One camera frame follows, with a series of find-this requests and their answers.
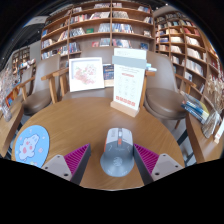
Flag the curved wooden bookshelf with books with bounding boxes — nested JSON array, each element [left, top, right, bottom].
[[153, 11, 224, 111]]

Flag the stack of blue books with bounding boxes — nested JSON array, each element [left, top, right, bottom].
[[180, 91, 211, 125]]

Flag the white framed floral picture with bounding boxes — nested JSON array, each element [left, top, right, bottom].
[[68, 56, 106, 93]]

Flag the wide wooden bookshelf with books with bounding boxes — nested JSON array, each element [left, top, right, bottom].
[[39, 1, 156, 69]]

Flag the round wooden side table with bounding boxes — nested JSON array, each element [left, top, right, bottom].
[[0, 99, 25, 158], [184, 111, 224, 164]]

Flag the brown padded wooden armchair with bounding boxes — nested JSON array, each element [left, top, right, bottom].
[[59, 46, 148, 101], [143, 51, 198, 129], [16, 54, 69, 116]]

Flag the dark blue book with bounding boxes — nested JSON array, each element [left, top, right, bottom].
[[102, 63, 115, 88]]

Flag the grey computer mouse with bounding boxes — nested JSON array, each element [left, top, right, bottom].
[[99, 127, 136, 178]]

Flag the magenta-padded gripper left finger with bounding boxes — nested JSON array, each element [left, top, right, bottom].
[[41, 143, 92, 186]]

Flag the white hanging ceiling banner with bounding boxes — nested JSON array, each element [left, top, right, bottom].
[[23, 14, 49, 28]]

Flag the small distant wooden bookshelf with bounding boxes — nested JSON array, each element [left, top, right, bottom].
[[11, 46, 32, 76]]

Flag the small white table sign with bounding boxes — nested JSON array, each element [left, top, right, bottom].
[[213, 116, 224, 145]]

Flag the teal books on armrest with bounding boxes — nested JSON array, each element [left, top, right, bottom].
[[145, 62, 158, 73]]

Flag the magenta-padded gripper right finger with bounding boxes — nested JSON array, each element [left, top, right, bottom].
[[131, 143, 184, 186]]

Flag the white sign on wooden base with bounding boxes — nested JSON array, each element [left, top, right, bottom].
[[110, 48, 148, 118]]

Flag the glass vase with dried flowers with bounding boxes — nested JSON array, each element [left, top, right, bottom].
[[201, 74, 224, 139]]

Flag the round blue mouse pad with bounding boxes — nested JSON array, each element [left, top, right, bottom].
[[14, 124, 51, 169]]

